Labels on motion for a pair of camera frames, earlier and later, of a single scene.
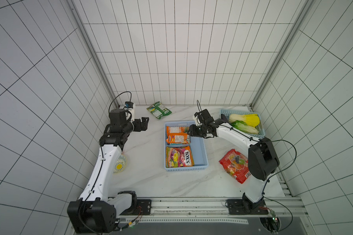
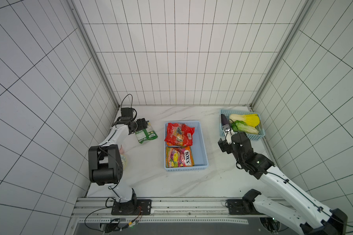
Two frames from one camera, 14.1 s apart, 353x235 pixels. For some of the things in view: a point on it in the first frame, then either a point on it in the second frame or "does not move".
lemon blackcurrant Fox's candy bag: [179, 156] does not move
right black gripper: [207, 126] to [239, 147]
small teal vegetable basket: [227, 112] does not move
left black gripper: [144, 124] does not move
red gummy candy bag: [236, 164] to [179, 135]
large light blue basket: [200, 155] does not move
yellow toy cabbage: [252, 119] does not move
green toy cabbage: [245, 128] does not move
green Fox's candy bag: [159, 110] to [148, 133]
